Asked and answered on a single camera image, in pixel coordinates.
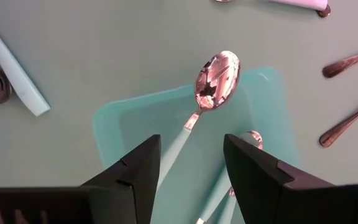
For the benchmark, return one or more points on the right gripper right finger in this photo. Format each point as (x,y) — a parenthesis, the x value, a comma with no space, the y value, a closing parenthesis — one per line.
(269,199)

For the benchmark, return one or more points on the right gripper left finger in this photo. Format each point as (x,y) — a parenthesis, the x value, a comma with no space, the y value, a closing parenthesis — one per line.
(113,202)

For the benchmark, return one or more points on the teal plastic bin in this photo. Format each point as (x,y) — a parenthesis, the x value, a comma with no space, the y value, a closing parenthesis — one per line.
(154,124)

